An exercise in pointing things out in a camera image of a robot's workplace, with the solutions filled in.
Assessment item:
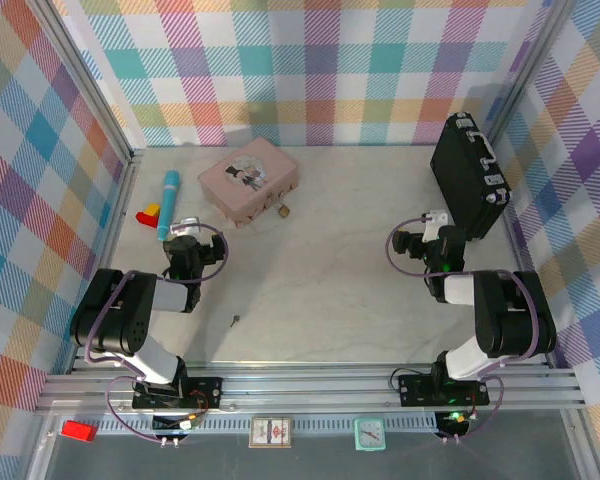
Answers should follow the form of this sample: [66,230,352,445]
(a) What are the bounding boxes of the black briefcase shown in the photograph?
[429,112,514,244]

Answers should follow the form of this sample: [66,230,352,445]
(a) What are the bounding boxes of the playing card box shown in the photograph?
[248,416,294,450]

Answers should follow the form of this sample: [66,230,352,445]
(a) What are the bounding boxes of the aluminium right frame post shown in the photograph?
[483,0,577,147]

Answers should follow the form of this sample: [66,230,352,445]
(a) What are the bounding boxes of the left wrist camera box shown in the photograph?
[172,216,204,236]

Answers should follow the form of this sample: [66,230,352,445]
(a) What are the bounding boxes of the aluminium front frame rail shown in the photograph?
[34,360,589,416]

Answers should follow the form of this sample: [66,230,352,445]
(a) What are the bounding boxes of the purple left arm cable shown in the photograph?
[83,222,230,444]

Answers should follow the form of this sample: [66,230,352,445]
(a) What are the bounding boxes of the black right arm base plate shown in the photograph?
[397,373,491,408]

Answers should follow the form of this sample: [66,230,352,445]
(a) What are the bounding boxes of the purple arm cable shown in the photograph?
[83,222,230,444]
[385,215,537,444]

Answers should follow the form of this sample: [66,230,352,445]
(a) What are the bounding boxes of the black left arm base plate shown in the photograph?
[131,375,225,412]

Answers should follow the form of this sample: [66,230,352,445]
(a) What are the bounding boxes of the teal toy microphone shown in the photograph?
[155,169,181,243]

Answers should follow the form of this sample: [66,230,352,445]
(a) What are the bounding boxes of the aluminium left floor rail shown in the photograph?
[95,149,143,286]

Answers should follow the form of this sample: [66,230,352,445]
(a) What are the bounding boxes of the red plastic brick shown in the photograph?
[61,419,99,444]

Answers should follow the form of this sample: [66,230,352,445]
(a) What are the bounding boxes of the aluminium left frame post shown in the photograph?
[29,0,137,166]

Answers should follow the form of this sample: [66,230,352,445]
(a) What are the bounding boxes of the pink tin box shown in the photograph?
[197,138,301,230]

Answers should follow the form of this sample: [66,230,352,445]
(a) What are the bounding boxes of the teal alarm clock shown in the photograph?
[353,417,387,452]

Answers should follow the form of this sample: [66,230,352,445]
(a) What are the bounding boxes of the white slotted cable duct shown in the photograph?
[97,417,439,435]

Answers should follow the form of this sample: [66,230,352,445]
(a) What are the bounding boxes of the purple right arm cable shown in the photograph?
[385,215,537,444]

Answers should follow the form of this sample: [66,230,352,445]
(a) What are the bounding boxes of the aluminium frame post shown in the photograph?
[29,0,137,166]
[483,0,577,147]

